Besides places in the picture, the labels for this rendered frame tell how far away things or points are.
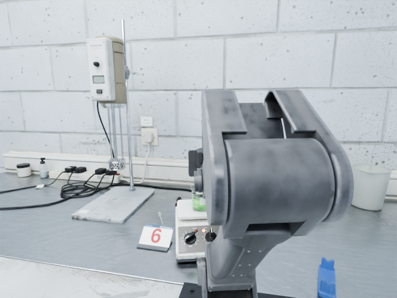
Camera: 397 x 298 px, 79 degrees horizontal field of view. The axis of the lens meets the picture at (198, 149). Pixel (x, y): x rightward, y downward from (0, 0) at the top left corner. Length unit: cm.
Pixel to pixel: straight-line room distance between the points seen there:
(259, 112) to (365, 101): 100
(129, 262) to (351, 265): 56
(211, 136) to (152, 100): 106
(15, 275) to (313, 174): 71
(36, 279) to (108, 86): 57
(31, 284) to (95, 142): 84
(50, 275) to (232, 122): 62
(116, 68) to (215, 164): 80
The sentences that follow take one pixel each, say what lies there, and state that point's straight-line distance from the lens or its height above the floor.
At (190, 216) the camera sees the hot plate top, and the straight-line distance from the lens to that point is 69.
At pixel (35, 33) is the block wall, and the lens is 161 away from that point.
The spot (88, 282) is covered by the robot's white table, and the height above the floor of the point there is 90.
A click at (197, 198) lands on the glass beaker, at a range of 69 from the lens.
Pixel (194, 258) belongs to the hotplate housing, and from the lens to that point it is 66.
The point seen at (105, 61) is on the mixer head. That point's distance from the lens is 89.
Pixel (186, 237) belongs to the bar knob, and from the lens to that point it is 65.
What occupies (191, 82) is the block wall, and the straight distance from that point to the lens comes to 117.
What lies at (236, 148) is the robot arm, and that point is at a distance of 16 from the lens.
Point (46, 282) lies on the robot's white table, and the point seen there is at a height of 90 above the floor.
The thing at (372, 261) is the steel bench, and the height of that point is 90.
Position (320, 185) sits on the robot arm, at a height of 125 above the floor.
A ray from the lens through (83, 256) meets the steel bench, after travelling 75.
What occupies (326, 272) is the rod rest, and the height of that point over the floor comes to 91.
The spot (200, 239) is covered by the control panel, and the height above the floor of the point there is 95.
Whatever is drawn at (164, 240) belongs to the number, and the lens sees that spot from 73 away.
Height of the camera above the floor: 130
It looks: 11 degrees down
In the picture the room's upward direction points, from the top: straight up
